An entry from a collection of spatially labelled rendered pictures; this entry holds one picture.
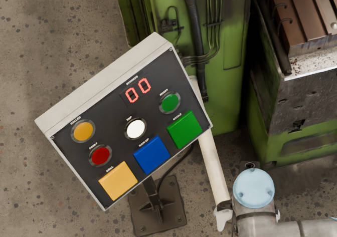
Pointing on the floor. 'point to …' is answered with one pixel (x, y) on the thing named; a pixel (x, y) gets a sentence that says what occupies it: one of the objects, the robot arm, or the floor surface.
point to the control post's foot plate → (152, 223)
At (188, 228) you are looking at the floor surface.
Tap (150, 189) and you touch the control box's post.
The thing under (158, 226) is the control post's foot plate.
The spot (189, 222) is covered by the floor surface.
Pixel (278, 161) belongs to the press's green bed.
